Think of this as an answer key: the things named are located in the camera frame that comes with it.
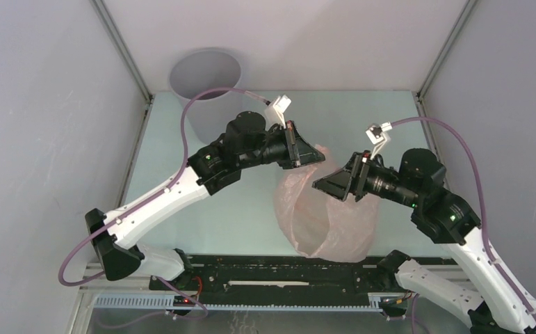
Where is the right aluminium frame post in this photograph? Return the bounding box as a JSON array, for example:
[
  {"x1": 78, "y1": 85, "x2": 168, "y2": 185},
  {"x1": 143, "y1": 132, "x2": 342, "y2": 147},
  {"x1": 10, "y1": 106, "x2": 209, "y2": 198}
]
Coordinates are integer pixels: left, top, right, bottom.
[{"x1": 417, "y1": 0, "x2": 480, "y2": 100}]

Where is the grey trash bin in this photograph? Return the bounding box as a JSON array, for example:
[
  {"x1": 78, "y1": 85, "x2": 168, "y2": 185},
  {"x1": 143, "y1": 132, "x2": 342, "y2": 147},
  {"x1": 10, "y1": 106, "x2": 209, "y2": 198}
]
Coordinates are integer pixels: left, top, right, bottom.
[{"x1": 168, "y1": 47, "x2": 243, "y2": 145}]

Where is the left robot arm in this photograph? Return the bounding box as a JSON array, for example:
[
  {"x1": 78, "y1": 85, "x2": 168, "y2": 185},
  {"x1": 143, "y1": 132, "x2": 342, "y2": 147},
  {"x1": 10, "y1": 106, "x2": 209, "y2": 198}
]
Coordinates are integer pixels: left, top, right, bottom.
[{"x1": 85, "y1": 111, "x2": 325, "y2": 290}]

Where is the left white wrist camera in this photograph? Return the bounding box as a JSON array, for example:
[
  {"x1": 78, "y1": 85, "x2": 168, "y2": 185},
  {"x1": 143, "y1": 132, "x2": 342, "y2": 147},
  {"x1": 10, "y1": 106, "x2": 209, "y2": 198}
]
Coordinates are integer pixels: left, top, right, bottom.
[{"x1": 264, "y1": 95, "x2": 291, "y2": 127}]

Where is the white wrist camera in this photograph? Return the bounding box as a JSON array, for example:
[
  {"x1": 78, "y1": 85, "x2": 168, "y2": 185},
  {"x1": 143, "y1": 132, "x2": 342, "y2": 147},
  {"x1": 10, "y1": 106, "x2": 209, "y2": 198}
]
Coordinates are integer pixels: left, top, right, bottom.
[
  {"x1": 264, "y1": 95, "x2": 291, "y2": 127},
  {"x1": 365, "y1": 122, "x2": 392, "y2": 159}
]

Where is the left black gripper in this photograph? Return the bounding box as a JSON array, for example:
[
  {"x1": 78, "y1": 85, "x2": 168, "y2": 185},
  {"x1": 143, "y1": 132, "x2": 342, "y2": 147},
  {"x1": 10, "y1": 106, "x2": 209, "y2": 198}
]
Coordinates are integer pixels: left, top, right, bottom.
[{"x1": 239, "y1": 121, "x2": 325, "y2": 170}]

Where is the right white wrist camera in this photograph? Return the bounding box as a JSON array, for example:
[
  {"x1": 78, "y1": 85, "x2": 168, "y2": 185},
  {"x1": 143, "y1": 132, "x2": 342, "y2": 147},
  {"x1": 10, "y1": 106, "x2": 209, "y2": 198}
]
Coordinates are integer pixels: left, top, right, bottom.
[{"x1": 365, "y1": 122, "x2": 392, "y2": 159}]

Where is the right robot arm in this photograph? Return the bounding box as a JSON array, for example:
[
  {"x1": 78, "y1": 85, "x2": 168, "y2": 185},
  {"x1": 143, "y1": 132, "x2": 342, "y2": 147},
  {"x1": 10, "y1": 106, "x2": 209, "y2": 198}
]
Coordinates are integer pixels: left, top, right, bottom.
[{"x1": 313, "y1": 148, "x2": 536, "y2": 333}]

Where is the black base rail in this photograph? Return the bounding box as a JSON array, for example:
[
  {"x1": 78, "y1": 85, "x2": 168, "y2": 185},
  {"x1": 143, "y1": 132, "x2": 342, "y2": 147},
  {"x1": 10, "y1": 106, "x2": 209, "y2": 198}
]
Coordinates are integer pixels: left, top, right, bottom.
[{"x1": 149, "y1": 255, "x2": 414, "y2": 313}]

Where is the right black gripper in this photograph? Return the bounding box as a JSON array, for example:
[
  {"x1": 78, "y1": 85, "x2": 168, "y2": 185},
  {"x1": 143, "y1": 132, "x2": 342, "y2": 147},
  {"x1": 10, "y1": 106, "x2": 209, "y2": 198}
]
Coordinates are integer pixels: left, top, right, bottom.
[{"x1": 311, "y1": 150, "x2": 419, "y2": 207}]

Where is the aluminium frame post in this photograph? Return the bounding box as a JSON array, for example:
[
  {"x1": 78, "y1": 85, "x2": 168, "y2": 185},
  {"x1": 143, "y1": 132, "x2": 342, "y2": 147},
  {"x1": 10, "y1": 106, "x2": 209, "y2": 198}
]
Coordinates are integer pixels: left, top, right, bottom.
[
  {"x1": 417, "y1": 0, "x2": 480, "y2": 100},
  {"x1": 90, "y1": 0, "x2": 153, "y2": 103}
]

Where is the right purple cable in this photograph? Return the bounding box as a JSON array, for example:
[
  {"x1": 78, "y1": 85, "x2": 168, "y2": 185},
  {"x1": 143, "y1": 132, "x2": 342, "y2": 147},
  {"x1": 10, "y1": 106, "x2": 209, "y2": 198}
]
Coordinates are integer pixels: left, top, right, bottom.
[{"x1": 387, "y1": 116, "x2": 536, "y2": 333}]

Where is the left aluminium frame post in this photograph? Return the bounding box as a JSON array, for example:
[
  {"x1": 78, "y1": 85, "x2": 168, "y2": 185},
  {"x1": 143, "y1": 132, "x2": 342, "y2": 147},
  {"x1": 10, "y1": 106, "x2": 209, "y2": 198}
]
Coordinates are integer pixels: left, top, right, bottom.
[{"x1": 90, "y1": 0, "x2": 153, "y2": 103}]

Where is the pink plastic trash bag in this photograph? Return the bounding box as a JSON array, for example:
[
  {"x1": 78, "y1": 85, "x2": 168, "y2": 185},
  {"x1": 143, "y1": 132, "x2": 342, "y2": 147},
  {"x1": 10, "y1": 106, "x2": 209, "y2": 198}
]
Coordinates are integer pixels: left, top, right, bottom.
[{"x1": 273, "y1": 145, "x2": 380, "y2": 262}]

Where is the white cable duct strip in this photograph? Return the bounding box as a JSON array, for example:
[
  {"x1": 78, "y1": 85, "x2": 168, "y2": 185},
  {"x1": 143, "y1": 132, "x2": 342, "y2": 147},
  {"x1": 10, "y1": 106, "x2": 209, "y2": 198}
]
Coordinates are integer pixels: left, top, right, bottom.
[{"x1": 93, "y1": 294, "x2": 389, "y2": 313}]

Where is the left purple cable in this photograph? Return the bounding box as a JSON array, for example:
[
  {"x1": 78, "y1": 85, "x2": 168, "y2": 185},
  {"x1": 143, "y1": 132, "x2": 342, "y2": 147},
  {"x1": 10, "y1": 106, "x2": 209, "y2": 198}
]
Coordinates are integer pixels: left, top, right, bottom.
[{"x1": 57, "y1": 87, "x2": 273, "y2": 287}]

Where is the purple cable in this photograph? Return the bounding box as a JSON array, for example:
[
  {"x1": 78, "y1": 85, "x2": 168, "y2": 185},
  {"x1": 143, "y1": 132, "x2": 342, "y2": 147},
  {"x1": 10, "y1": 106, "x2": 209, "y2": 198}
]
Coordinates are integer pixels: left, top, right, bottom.
[
  {"x1": 387, "y1": 116, "x2": 536, "y2": 333},
  {"x1": 57, "y1": 87, "x2": 273, "y2": 287}
]

